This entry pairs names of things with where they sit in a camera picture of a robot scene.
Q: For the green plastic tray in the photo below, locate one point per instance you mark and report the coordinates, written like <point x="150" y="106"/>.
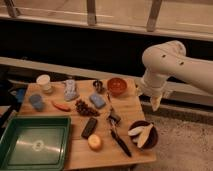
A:
<point x="34" y="144"/>

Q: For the wooden board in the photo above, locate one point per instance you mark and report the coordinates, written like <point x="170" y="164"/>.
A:
<point x="80" y="156"/>

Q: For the red bowl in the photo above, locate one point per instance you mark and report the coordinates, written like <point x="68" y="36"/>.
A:
<point x="116" y="86"/>

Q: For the blue sponge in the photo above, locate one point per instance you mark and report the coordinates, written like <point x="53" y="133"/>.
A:
<point x="97" y="100"/>

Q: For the yellow round fruit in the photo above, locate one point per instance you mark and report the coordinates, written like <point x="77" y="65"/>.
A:
<point x="94" y="142"/>

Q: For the black eraser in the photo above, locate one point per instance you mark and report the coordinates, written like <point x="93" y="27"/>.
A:
<point x="89" y="128"/>

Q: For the beige banana slice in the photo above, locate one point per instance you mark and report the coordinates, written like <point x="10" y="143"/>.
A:
<point x="144" y="136"/>

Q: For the orange carrot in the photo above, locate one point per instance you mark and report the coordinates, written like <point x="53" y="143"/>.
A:
<point x="62" y="107"/>

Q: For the white cup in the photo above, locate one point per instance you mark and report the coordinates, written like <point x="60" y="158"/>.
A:
<point x="44" y="82"/>

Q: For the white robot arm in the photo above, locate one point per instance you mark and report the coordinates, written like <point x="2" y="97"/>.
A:
<point x="169" y="60"/>

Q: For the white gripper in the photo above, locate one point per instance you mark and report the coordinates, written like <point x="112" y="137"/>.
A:
<point x="153" y="88"/>

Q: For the dark grapes bunch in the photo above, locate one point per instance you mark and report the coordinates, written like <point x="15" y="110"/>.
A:
<point x="84" y="109"/>

